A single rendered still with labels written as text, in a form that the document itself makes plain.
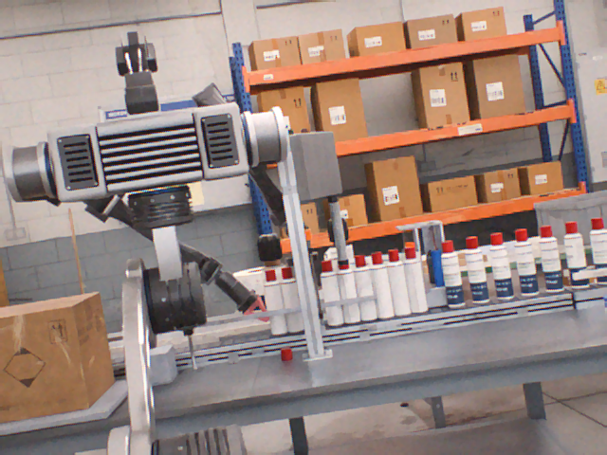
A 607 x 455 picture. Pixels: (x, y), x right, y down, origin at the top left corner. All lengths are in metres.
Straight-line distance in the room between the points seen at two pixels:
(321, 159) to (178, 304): 0.77
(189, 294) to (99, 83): 5.27
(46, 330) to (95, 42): 4.99
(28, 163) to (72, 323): 0.54
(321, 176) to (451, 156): 5.00
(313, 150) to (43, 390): 0.97
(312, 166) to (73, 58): 4.87
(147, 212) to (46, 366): 0.63
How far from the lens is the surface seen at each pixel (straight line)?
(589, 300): 2.39
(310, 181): 2.09
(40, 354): 2.04
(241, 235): 6.65
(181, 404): 1.95
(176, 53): 6.76
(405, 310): 2.29
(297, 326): 2.28
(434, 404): 3.68
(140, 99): 1.61
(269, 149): 1.60
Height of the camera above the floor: 1.33
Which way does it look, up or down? 3 degrees down
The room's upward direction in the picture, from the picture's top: 9 degrees counter-clockwise
